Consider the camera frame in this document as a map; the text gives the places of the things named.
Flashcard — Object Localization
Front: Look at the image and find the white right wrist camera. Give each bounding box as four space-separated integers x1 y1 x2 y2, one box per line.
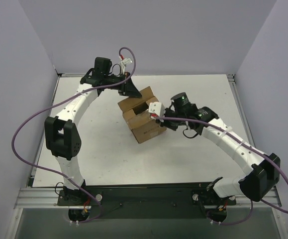
148 102 165 120

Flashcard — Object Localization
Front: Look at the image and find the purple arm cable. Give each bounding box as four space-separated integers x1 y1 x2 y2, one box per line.
153 116 288 225
11 46 138 224

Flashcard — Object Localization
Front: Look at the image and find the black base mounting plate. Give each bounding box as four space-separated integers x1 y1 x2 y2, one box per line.
57 182 236 221

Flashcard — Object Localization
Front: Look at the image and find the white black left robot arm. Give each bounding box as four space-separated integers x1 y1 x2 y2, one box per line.
44 57 142 205

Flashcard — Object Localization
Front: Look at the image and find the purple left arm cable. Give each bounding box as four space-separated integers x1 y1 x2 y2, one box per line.
11 46 138 224

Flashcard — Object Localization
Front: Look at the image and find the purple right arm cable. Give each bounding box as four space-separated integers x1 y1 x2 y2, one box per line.
153 116 288 225

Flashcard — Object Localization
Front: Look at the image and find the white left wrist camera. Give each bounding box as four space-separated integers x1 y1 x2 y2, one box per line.
120 58 133 68

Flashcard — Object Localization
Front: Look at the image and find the aluminium front rail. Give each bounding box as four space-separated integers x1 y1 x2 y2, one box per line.
14 188 281 209

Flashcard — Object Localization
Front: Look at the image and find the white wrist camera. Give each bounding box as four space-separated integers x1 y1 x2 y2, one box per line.
120 58 133 68
148 102 165 120

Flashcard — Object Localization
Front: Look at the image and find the brown cardboard express box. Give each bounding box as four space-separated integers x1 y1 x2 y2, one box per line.
118 86 166 144

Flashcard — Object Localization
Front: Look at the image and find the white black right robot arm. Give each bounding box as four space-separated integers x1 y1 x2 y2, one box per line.
149 92 281 202

